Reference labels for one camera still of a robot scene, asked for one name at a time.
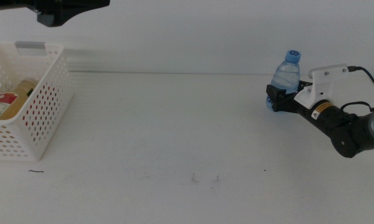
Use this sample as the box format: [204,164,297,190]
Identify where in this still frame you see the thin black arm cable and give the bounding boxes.
[340,101,374,113]

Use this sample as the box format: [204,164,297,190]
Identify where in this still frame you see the clear water bottle blue cap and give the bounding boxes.
[266,49,302,112]

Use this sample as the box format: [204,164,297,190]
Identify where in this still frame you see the braided black camera cable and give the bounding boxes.
[347,65,374,100]

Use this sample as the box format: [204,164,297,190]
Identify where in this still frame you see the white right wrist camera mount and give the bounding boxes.
[294,63,349,110]

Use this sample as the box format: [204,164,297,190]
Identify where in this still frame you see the yellow juice bottle white cap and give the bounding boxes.
[0,79,38,121]

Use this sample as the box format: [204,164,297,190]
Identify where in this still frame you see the white perforated plastic basket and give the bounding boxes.
[0,41,74,162]

